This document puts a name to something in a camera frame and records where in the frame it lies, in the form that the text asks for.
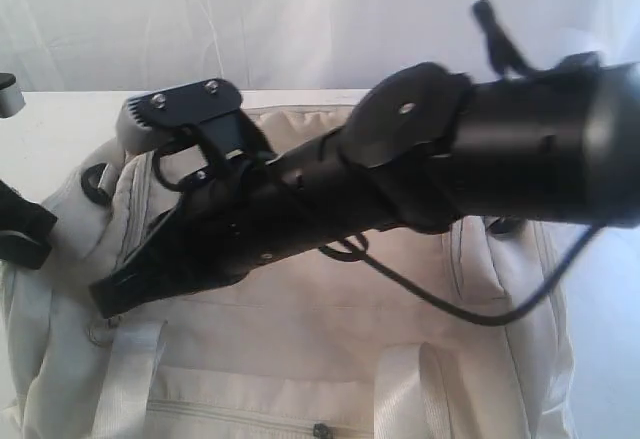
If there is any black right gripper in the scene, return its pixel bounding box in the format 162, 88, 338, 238
164, 128, 400, 284

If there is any beige fabric duffel bag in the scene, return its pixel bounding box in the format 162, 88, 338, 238
0, 104, 581, 439

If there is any black left D-ring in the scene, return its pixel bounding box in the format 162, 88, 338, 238
79, 162, 113, 206

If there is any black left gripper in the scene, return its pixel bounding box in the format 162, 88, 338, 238
0, 182, 198, 318

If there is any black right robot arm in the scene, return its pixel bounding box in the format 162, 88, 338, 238
90, 0, 639, 327

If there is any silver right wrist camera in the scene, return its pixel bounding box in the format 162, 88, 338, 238
114, 77, 244, 154

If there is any dark front pocket zipper pull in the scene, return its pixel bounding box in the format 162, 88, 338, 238
312, 423, 334, 439

